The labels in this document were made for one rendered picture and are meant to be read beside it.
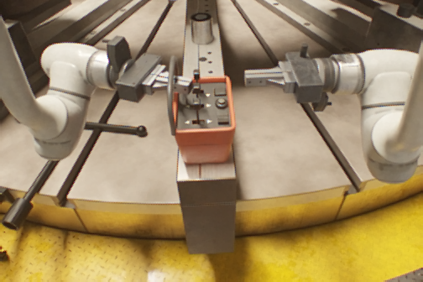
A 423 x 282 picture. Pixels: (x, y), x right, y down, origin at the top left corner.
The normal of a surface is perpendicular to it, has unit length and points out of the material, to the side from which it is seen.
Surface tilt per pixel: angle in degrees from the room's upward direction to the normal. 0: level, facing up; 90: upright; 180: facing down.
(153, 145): 0
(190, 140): 97
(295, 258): 0
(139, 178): 0
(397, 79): 48
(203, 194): 90
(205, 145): 97
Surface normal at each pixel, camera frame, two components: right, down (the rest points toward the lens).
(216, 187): 0.04, 0.66
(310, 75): -0.03, -0.75
